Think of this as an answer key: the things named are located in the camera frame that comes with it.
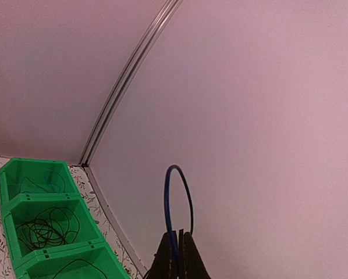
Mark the green bin middle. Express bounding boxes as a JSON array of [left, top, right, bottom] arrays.
[[2, 194, 104, 266]]

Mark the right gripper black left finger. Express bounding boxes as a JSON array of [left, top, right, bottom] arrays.
[[143, 232, 177, 279]]

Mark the aluminium back left post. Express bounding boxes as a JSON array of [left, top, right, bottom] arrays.
[[78, 0, 182, 167]]

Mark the green bin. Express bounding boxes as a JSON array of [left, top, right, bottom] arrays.
[[2, 194, 104, 266], [0, 158, 79, 207], [15, 242, 129, 278]]

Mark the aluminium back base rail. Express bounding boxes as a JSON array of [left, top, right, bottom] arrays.
[[83, 167, 147, 278]]

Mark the green bin right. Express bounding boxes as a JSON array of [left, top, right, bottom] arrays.
[[15, 242, 129, 278]]

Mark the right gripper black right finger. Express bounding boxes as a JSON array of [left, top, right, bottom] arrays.
[[178, 231, 211, 279]]

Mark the dark blue thin cable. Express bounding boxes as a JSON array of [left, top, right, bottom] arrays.
[[162, 164, 194, 262]]

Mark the green bin left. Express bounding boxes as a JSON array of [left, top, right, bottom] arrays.
[[0, 158, 79, 207]]

